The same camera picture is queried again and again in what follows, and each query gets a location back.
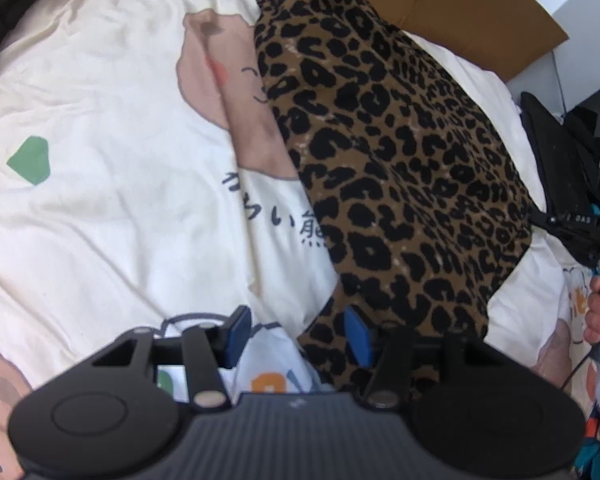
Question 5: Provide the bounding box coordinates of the teal patterned cloth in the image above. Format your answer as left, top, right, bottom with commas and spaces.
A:
575, 360, 600, 468

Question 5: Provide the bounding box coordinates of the cream bear printed blanket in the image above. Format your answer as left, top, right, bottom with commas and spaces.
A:
0, 0, 596, 480

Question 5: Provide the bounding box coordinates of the brown cardboard sheet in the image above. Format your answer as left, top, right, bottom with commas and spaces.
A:
105, 0, 570, 83

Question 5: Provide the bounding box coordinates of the leopard print garment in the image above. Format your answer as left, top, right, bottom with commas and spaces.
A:
252, 0, 533, 396

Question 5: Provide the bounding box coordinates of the black clothes heap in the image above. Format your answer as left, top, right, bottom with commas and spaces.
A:
565, 75, 600, 211

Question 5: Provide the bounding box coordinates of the black folded garment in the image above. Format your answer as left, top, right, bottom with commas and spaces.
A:
519, 91, 600, 266

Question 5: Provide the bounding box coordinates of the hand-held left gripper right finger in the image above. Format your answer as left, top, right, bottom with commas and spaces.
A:
344, 306, 507, 408

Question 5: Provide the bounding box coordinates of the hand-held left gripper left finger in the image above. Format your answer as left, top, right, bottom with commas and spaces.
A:
92, 305, 253, 409

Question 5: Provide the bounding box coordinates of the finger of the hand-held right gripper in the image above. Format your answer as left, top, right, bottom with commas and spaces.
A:
529, 210, 564, 234

